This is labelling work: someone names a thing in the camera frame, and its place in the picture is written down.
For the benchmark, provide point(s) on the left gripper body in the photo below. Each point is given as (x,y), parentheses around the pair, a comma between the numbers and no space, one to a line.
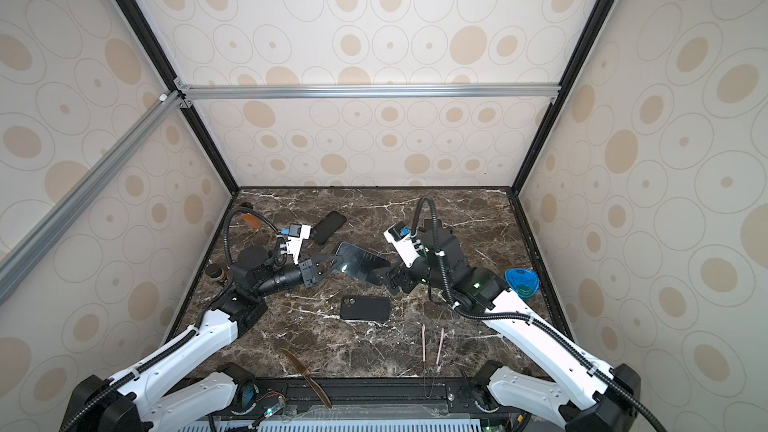
(306,276)

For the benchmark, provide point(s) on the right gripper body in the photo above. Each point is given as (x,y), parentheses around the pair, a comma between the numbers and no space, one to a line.
(406,279)

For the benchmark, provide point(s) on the blue-edged phone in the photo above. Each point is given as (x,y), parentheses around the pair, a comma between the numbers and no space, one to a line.
(361,264)

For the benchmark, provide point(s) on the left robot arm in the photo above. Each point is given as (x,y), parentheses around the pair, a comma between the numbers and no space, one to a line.
(142,397)

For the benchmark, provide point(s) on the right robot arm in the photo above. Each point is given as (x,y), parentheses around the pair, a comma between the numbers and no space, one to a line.
(581,392)

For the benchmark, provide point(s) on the right pink chopstick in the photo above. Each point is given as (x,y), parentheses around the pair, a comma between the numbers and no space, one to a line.
(440,347)

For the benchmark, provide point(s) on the orange bottle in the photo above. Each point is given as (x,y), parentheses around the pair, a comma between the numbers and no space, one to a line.
(251,221)

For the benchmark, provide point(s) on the dark jar with lid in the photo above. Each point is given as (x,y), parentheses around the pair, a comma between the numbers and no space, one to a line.
(216,272)

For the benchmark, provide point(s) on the blue round lid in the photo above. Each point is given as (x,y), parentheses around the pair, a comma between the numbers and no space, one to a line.
(523,281)

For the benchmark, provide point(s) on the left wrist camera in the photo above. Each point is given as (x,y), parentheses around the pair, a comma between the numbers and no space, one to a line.
(294,236)

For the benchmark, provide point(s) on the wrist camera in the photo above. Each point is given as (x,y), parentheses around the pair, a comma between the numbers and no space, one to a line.
(409,247)
(294,236)

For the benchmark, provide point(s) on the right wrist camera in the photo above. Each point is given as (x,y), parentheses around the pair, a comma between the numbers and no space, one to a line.
(409,247)

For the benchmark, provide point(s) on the wooden-handled knife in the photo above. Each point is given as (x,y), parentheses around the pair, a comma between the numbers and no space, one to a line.
(306,374)

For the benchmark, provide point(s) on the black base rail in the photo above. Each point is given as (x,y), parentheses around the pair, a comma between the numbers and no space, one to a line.
(364,404)

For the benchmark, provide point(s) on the aluminium frame bar back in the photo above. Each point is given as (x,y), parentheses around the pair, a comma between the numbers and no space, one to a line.
(379,91)

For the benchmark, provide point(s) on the aluminium frame bar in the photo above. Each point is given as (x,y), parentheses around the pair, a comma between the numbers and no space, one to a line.
(379,91)
(27,254)

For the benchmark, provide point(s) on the aluminium frame bar left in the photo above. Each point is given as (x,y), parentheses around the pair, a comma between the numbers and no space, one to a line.
(27,254)

